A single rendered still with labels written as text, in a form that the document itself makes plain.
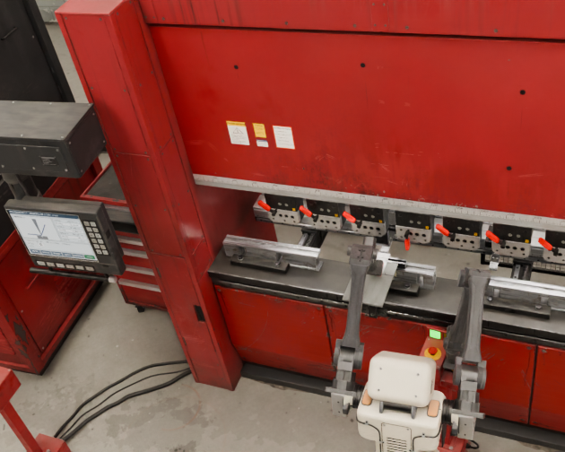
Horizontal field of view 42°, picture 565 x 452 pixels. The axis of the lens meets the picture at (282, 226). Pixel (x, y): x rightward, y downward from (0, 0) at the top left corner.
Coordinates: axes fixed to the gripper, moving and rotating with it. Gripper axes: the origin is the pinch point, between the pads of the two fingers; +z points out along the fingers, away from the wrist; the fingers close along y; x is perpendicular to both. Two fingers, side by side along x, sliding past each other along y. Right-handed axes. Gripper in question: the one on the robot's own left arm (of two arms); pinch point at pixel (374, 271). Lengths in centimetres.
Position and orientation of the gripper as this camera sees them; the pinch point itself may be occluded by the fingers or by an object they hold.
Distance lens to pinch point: 332.0
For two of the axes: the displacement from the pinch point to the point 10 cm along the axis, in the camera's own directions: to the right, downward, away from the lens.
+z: 2.9, 3.4, 8.9
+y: -9.2, -1.3, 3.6
